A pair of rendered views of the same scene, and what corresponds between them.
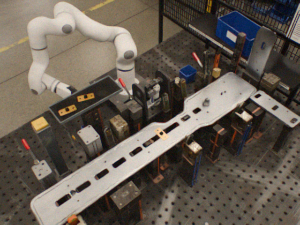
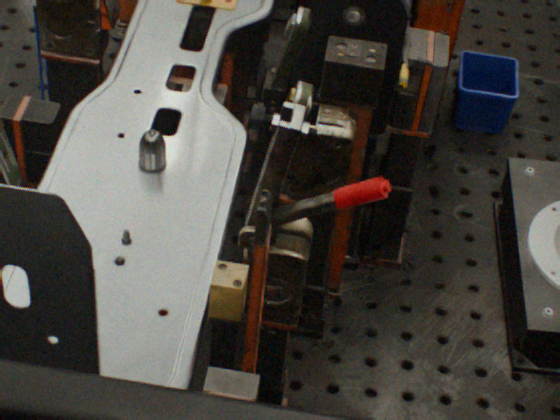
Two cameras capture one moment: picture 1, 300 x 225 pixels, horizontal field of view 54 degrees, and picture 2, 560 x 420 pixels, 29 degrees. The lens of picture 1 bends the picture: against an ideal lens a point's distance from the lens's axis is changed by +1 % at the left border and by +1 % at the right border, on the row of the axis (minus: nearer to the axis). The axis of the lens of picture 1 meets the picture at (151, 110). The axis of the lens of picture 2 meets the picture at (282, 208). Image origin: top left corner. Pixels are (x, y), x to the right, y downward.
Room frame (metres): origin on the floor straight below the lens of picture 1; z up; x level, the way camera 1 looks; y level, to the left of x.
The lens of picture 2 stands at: (1.85, -0.91, 1.88)
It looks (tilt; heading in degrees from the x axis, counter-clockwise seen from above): 46 degrees down; 131
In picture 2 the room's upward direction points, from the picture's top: 7 degrees clockwise
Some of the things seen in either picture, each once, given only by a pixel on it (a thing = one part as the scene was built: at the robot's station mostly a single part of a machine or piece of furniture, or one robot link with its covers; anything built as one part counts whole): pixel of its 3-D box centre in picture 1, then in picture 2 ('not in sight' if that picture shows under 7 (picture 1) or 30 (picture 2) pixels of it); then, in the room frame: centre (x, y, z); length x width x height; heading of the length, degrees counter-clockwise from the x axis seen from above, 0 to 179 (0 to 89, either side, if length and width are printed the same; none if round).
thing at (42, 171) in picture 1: (51, 186); not in sight; (0.69, 0.52, 0.88); 0.11 x 0.10 x 0.36; 38
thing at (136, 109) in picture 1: (135, 126); not in sight; (1.06, 0.10, 0.89); 0.13 x 0.11 x 0.38; 38
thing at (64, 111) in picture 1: (67, 109); not in sight; (0.96, 0.42, 1.17); 0.08 x 0.04 x 0.01; 120
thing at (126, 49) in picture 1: (125, 54); not in sight; (1.47, 0.16, 1.10); 0.19 x 0.12 x 0.24; 17
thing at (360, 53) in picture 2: (166, 102); (335, 179); (1.23, -0.10, 0.91); 0.07 x 0.05 x 0.42; 38
